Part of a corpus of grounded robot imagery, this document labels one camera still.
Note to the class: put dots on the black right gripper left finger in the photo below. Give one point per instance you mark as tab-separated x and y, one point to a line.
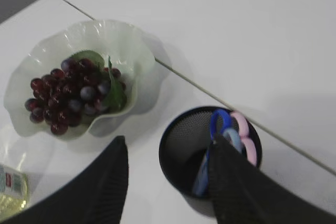
96	195

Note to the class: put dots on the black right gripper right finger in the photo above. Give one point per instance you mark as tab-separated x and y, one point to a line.
241	193

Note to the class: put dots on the pink scissors with sheath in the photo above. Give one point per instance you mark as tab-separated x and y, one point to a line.
243	132

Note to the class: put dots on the blue scissors with sheath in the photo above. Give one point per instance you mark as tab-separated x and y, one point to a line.
220	125

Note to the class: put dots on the yellow tea bottle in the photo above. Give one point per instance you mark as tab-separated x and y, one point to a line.
14	192

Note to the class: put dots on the purple grape bunch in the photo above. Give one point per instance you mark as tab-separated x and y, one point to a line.
83	88

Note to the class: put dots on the black mesh pen holder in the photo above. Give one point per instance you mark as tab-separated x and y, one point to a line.
184	143

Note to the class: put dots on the green wavy plastic plate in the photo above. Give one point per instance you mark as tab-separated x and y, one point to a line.
117	42

